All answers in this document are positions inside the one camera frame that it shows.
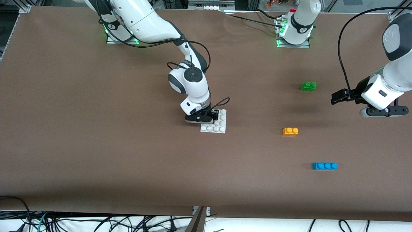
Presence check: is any white studded base plate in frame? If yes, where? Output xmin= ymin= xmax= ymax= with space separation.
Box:
xmin=200 ymin=110 xmax=227 ymax=134

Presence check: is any blue three-stud block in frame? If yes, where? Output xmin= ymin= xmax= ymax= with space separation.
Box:
xmin=312 ymin=162 xmax=338 ymax=170

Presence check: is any brown table cover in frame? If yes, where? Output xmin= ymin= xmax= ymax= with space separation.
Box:
xmin=0 ymin=6 xmax=412 ymax=223

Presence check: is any dark metal beam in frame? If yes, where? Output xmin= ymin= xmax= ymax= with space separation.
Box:
xmin=185 ymin=206 xmax=206 ymax=232

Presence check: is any orange plastic clutter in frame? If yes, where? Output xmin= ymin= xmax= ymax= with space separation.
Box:
xmin=266 ymin=0 xmax=290 ymax=8

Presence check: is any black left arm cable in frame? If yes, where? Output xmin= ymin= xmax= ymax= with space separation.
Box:
xmin=338 ymin=6 xmax=412 ymax=92

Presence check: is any aluminium frame with white connectors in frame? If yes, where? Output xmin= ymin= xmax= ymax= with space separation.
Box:
xmin=188 ymin=0 xmax=237 ymax=10

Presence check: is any teal cable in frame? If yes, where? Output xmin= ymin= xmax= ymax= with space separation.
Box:
xmin=36 ymin=212 xmax=49 ymax=232

